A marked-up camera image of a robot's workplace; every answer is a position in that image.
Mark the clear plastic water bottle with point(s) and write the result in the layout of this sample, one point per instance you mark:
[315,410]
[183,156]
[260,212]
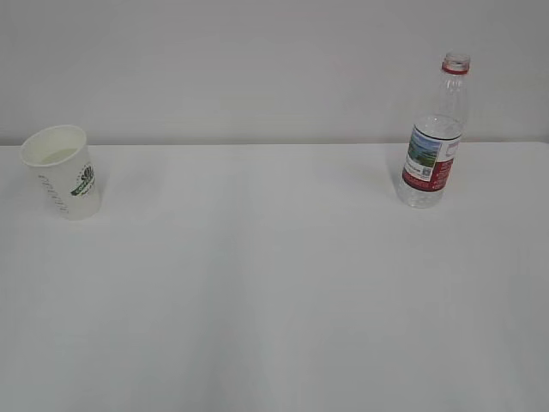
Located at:
[436,136]

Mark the white paper cup green logo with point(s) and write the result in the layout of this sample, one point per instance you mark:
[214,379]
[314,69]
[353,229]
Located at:
[58,156]

